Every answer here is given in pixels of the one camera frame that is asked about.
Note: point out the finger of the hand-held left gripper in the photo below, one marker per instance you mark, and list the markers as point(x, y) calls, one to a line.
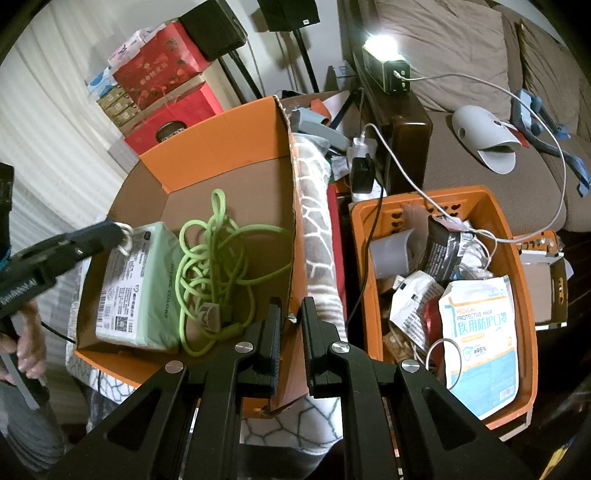
point(87, 242)

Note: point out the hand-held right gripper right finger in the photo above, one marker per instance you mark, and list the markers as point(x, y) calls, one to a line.
point(310, 350)

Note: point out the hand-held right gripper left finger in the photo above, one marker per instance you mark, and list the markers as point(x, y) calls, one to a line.
point(275, 360)

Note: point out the green tissue pack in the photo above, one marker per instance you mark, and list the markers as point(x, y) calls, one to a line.
point(138, 295)

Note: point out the orange cardboard box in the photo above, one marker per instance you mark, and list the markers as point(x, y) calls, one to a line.
point(221, 138)

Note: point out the person's left hand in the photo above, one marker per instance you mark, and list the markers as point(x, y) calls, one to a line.
point(34, 350)

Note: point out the crumpled white packet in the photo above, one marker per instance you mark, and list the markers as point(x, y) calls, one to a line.
point(411, 300)

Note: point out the red flat box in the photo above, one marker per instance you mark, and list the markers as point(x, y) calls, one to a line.
point(334, 230)

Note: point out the translucent grey cup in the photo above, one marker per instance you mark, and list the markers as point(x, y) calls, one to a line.
point(388, 254)

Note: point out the small red packet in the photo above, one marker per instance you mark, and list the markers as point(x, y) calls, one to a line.
point(434, 321)

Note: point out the gold flat box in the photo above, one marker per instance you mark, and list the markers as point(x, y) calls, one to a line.
point(125, 119)
point(113, 97)

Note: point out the white sheer curtain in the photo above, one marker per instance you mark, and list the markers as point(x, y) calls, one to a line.
point(46, 115)

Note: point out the stack of brown boxes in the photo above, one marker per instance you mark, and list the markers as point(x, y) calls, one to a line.
point(120, 108)

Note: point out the person's grey pants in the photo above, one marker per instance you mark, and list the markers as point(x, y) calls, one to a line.
point(41, 429)

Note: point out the blue white tissue pack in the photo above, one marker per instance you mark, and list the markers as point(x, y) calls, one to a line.
point(101, 81)

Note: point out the black foil packet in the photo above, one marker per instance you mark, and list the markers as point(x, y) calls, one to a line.
point(441, 254)

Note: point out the red chocolate gift bag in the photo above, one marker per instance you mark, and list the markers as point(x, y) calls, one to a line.
point(184, 110)

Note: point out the white blue mask packet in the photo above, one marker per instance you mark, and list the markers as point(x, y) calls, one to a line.
point(480, 323)

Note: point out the black power adapter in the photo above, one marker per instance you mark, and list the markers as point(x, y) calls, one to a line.
point(362, 175)

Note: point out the red floral gift box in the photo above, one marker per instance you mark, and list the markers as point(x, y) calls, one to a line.
point(161, 64)

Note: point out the pink tissue pack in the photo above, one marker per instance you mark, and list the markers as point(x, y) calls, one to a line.
point(134, 44)

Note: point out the tan cardboard carton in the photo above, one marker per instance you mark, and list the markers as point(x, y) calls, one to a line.
point(221, 87)

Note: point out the orange plastic basket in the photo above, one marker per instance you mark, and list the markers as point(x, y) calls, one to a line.
point(524, 323)

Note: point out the brown sofa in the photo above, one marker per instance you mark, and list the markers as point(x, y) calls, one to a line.
point(461, 194)

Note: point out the black speaker stand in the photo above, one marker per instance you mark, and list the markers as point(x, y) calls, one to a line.
point(307, 60)
point(242, 78)

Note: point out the dark wooden stand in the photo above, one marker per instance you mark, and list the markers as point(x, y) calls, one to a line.
point(406, 138)

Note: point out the white cardboard box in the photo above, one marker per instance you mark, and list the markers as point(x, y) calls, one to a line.
point(540, 286)

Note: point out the black speaker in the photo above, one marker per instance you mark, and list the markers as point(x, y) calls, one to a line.
point(288, 11)
point(212, 27)

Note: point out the white curved plastic device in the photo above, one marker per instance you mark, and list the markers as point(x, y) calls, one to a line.
point(475, 124)

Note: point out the bright portable lamp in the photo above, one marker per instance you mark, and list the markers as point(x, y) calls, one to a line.
point(392, 78)

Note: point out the blue handheld tool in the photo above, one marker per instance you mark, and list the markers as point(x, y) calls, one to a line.
point(526, 110)

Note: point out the brown sofa cushion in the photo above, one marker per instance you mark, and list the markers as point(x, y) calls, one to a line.
point(438, 46)
point(554, 60)

